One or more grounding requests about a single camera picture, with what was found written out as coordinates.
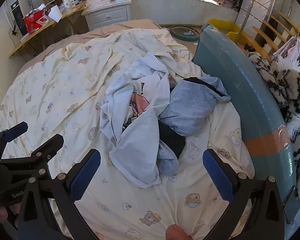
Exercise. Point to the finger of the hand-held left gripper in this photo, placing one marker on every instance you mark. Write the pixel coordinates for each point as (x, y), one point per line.
(15, 131)
(50, 146)

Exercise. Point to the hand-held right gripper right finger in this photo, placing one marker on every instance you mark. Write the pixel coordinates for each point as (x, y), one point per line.
(218, 177)

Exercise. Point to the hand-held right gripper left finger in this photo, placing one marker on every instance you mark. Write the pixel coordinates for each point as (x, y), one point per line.
(86, 177)

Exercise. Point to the black cloth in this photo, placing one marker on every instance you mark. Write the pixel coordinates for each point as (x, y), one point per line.
(172, 140)

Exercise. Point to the white printed t-shirt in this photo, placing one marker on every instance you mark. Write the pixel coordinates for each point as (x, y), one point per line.
(137, 142)

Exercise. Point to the grey fleece garment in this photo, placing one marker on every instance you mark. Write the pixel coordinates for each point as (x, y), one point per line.
(187, 110)

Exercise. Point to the person's left hand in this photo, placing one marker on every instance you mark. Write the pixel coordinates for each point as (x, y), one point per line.
(1, 215)

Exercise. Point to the person's right hand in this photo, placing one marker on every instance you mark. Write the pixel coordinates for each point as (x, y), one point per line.
(177, 233)

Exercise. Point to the yellow bear-print duvet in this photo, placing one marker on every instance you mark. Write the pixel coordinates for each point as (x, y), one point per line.
(65, 92)

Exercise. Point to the wooden desk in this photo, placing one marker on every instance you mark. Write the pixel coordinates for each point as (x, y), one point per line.
(25, 42)

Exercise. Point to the black white fuzzy coat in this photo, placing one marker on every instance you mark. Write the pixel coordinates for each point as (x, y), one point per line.
(285, 92)

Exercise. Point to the red box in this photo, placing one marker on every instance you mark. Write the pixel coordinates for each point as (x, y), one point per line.
(31, 21)

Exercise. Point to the black panel device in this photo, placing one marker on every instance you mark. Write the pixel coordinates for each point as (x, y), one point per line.
(18, 17)

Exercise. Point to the white paper sheet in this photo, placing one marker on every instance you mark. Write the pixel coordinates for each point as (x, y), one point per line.
(55, 13)

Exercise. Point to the white nightstand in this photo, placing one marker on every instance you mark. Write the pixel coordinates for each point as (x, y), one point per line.
(107, 16)

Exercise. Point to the beige bed sheet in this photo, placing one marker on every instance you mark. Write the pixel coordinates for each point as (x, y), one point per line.
(130, 25)

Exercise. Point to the small blue object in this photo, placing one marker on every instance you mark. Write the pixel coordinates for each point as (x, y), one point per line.
(187, 33)

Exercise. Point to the round green tray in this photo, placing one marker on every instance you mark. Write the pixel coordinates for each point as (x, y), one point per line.
(180, 33)

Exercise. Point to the pink garment on hanger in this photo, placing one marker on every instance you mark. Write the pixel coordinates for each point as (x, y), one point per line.
(295, 47)

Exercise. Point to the yellow plastic bin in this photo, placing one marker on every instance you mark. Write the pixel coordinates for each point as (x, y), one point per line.
(226, 25)

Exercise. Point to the metal railing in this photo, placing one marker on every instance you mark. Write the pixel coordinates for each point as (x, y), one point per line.
(249, 8)

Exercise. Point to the teal padded bed frame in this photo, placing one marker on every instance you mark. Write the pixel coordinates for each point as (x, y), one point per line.
(240, 80)

